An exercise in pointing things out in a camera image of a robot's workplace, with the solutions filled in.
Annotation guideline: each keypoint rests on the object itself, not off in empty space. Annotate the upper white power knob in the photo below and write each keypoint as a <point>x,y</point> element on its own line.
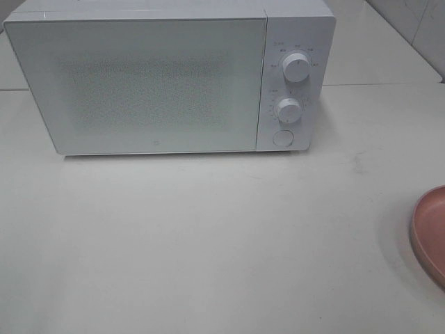
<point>296,66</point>

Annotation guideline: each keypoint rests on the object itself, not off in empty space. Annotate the white microwave door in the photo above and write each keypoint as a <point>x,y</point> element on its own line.
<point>133,87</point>

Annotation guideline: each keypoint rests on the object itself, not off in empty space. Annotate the round white door button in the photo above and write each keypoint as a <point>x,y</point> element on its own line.
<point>283,138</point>

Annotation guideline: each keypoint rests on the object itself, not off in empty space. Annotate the white microwave oven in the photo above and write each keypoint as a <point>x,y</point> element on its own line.
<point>307,26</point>

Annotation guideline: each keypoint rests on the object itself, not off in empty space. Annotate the pink round plate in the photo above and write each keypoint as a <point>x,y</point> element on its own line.
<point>427,233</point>

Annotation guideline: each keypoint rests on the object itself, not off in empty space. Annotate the lower white timer knob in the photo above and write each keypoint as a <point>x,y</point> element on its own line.
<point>288,111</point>

